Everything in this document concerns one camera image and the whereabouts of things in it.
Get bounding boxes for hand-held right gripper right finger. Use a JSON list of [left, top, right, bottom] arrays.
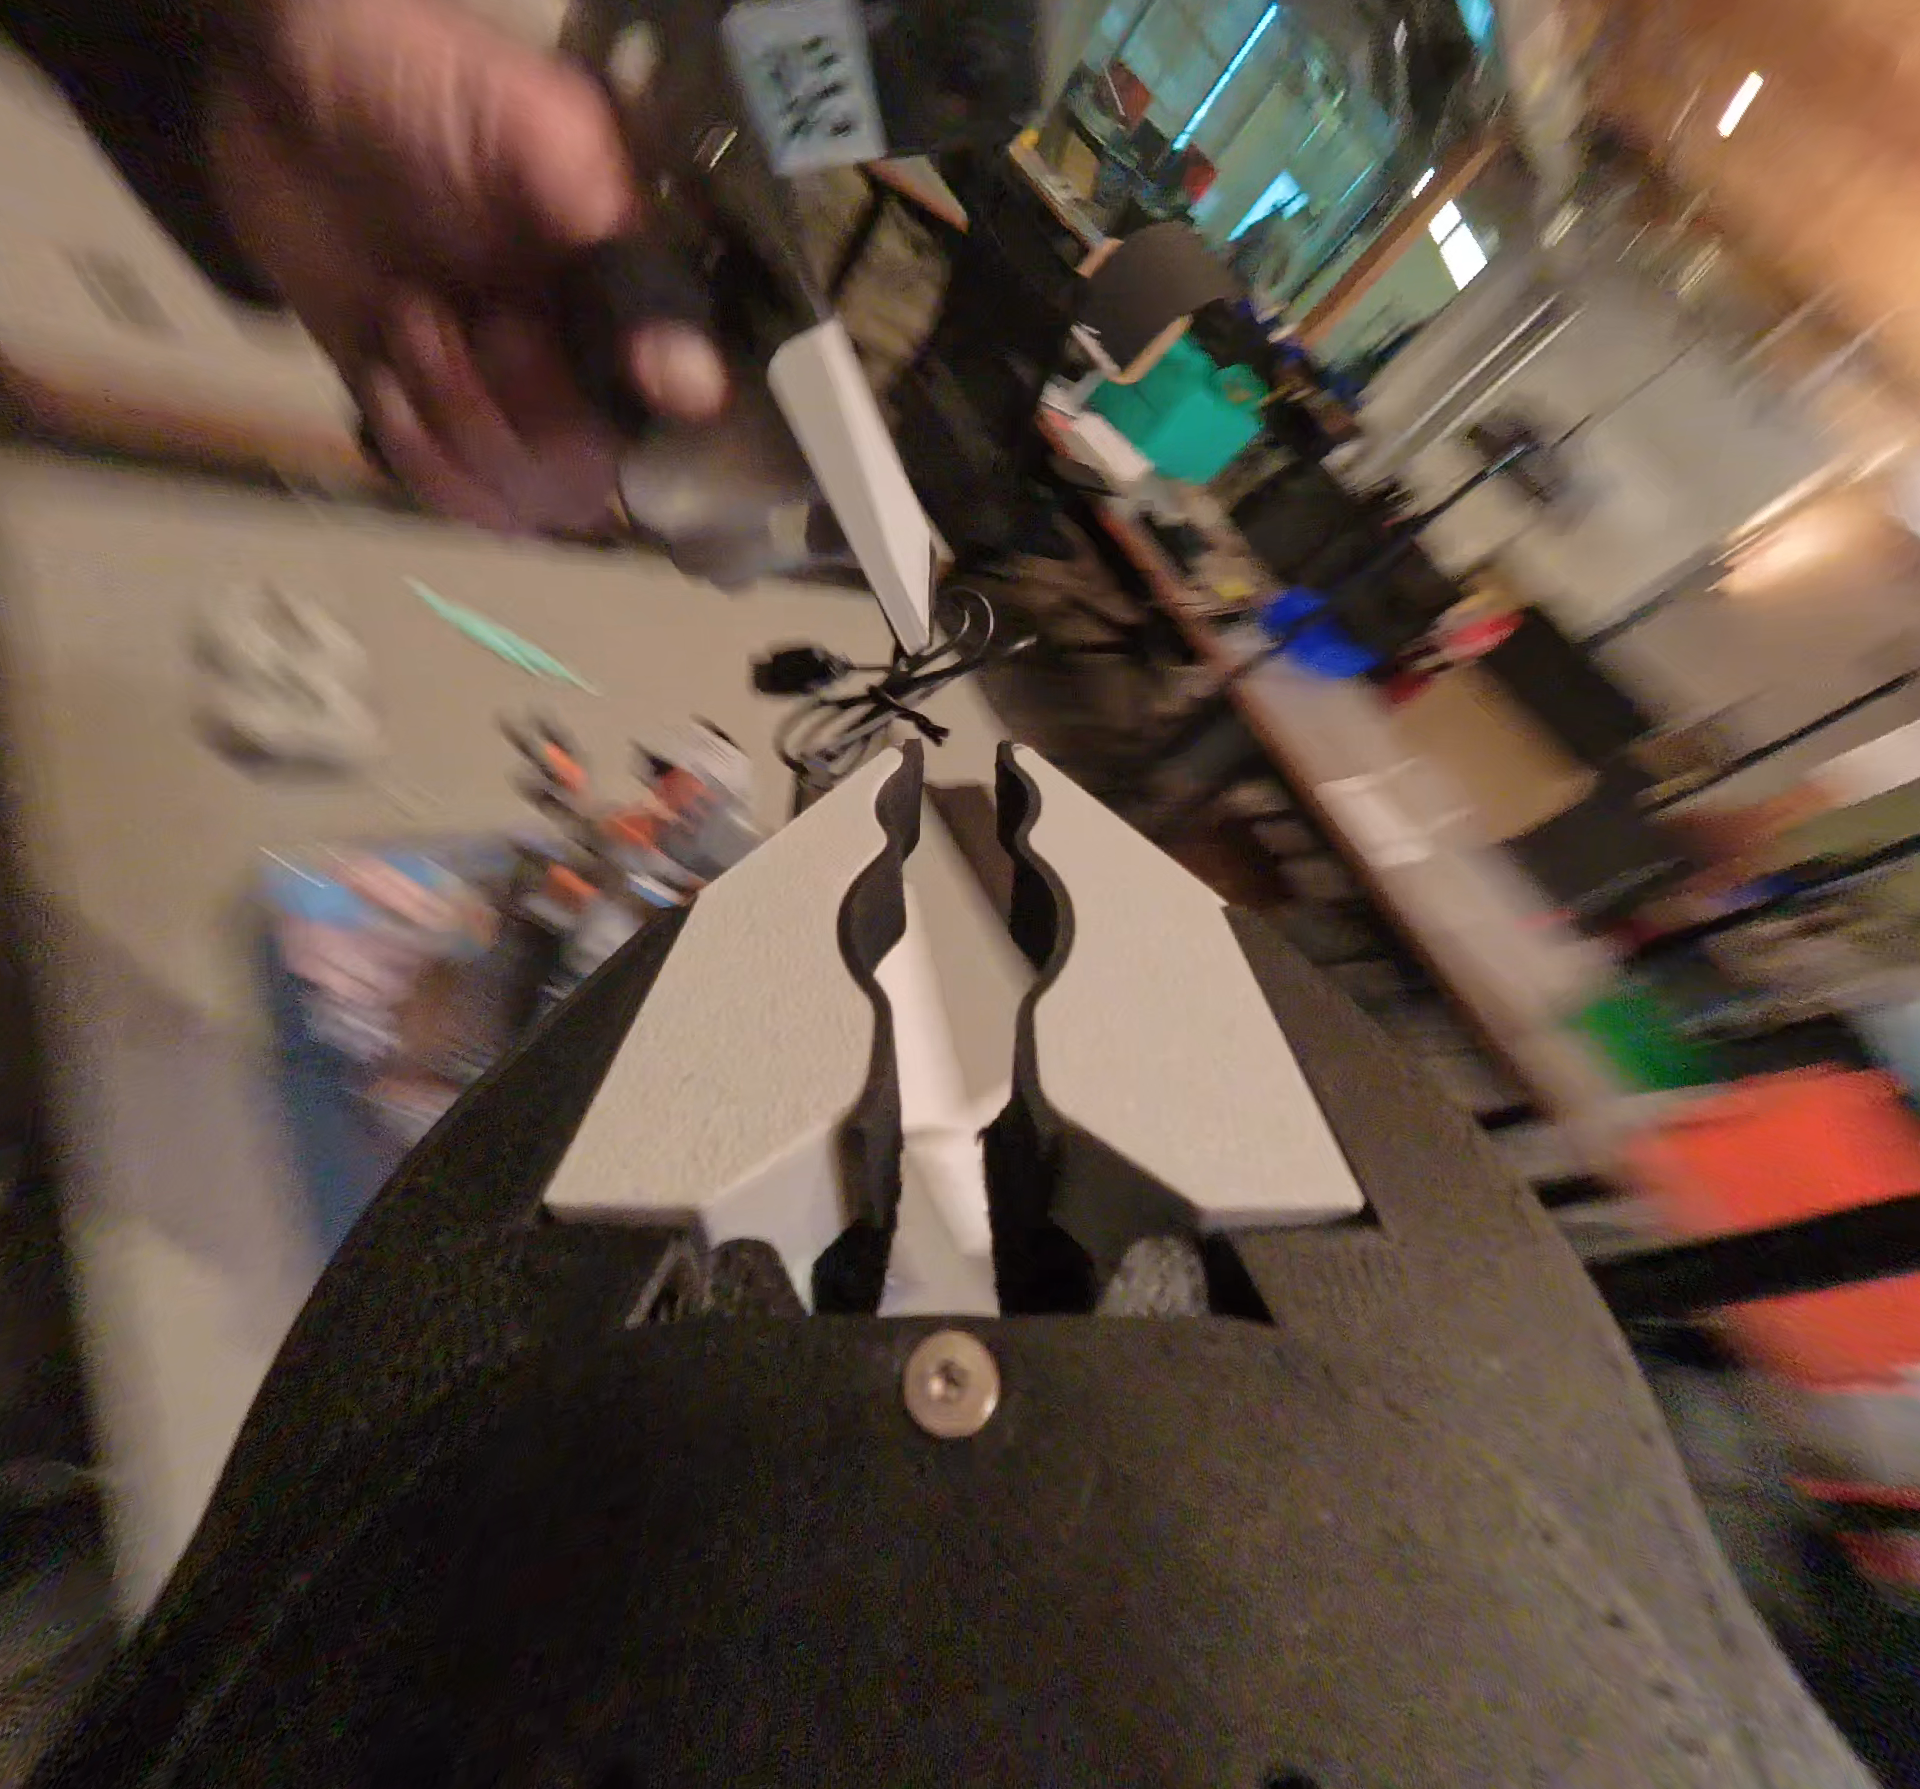
[[998, 741, 1368, 1257]]

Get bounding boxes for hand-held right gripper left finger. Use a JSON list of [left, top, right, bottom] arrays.
[[548, 747, 916, 1266]]

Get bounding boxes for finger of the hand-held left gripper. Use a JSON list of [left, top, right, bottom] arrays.
[[766, 319, 937, 658]]

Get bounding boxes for black usb cable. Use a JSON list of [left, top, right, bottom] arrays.
[[753, 589, 1007, 771]]

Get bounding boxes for grey toy battery box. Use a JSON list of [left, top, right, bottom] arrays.
[[196, 589, 377, 771]]

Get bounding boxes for person's left hand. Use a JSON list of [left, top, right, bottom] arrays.
[[210, 0, 738, 539]]

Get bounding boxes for tracked building-block toy robot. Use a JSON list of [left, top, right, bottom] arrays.
[[496, 720, 766, 907]]

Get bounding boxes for blue robot kit box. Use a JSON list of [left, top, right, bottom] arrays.
[[256, 845, 647, 1251]]

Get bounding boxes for green storage bin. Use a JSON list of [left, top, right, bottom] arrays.
[[1082, 337, 1277, 486]]

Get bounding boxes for teal tweezers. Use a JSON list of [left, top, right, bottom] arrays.
[[406, 581, 601, 696]]

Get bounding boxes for small blue storage bin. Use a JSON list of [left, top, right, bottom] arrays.
[[1260, 589, 1389, 687]]

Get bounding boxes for orange storage bin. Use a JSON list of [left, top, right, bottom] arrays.
[[1635, 1070, 1920, 1385]]

